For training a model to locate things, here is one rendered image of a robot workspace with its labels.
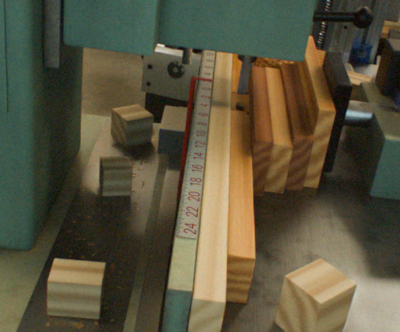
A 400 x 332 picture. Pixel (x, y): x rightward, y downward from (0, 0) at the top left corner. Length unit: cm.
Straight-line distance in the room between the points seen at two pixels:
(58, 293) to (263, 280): 18
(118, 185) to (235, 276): 32
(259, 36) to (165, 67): 68
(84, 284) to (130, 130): 32
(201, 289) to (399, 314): 16
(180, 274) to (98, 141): 48
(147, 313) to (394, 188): 25
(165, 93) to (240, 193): 80
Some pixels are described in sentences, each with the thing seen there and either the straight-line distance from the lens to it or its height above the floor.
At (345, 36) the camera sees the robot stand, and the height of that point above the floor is 80.
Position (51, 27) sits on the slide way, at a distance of 58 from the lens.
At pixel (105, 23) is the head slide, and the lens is 57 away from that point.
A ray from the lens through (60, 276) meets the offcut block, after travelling 57.
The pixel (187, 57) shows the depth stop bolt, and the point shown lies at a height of 96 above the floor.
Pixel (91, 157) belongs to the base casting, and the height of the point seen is 80.
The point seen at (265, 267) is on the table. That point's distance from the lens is 50.
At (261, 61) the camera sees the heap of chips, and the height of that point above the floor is 91.
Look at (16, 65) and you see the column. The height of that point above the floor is 99.
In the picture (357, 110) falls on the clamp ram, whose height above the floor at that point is 96.
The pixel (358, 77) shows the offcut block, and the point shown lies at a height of 94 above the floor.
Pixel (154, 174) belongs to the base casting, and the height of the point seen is 80.
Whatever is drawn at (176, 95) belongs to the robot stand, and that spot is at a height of 69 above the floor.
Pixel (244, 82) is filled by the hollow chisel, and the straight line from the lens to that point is 65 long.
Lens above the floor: 120
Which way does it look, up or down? 29 degrees down
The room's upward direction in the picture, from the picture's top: 8 degrees clockwise
